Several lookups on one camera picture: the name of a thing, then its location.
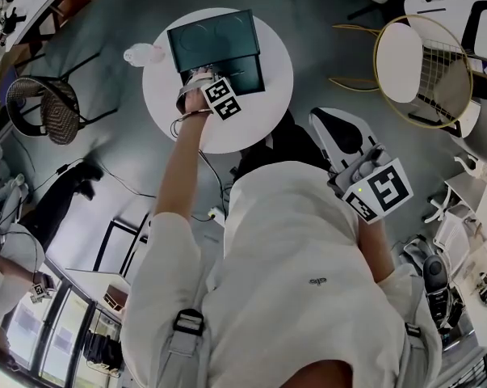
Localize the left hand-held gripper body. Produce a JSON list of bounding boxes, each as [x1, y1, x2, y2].
[[176, 69, 244, 122]]

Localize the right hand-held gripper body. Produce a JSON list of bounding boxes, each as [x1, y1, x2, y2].
[[326, 143, 414, 226]]

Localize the person's left forearm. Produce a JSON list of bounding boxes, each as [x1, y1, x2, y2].
[[152, 90, 214, 222]]

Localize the person's right forearm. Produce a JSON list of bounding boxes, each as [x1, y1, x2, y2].
[[355, 215, 398, 285]]

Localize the dark green drawer cabinet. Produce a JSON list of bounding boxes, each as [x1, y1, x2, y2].
[[166, 9, 262, 74]]

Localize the person's black trousers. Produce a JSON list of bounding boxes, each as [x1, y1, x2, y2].
[[231, 110, 334, 182]]

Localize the clear plastic bottle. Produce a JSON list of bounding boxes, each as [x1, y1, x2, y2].
[[123, 42, 166, 68]]

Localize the white chair base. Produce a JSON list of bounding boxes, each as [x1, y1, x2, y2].
[[423, 183, 463, 225]]

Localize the white oval seat cushion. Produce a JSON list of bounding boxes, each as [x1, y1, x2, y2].
[[376, 22, 425, 104]]

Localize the person's white shirt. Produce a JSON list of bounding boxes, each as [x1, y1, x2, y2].
[[120, 160, 444, 388]]

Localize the black wicker chair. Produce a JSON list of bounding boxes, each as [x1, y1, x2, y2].
[[5, 52, 120, 146]]

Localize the white office chair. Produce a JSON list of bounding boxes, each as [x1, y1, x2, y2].
[[403, 0, 487, 61]]

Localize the small wooden stool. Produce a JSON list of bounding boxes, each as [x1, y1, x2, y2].
[[102, 284, 130, 313]]

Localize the black clothes rack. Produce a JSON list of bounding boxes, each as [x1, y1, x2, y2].
[[82, 328, 124, 379]]

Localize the thin wrist bracelet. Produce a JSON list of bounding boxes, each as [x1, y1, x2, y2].
[[178, 108, 214, 124]]

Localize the black cable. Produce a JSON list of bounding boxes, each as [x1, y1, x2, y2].
[[197, 150, 233, 222]]

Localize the gold wire frame chair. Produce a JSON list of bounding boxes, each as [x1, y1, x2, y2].
[[329, 14, 475, 129]]

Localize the grey strap with black buckle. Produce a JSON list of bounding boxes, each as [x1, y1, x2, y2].
[[167, 308, 206, 358], [403, 320, 425, 349]]

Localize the black frame table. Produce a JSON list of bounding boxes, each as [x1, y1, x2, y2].
[[92, 211, 152, 279]]

